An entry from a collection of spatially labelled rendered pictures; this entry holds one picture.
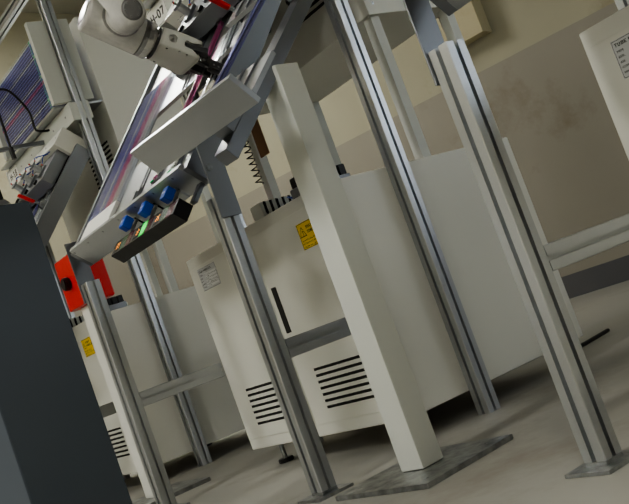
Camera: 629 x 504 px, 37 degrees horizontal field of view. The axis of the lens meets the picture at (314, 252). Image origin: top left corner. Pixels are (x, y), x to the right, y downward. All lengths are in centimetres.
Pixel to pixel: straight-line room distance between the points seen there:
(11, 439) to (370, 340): 66
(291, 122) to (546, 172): 342
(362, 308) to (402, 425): 23
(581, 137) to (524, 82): 42
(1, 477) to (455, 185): 131
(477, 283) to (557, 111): 282
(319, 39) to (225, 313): 78
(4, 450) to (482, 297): 123
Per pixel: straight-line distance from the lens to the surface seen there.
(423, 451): 180
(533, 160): 517
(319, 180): 179
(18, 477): 161
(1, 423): 161
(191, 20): 250
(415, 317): 220
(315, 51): 261
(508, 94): 521
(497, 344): 235
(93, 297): 258
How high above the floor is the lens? 32
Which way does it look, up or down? 4 degrees up
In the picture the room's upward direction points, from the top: 20 degrees counter-clockwise
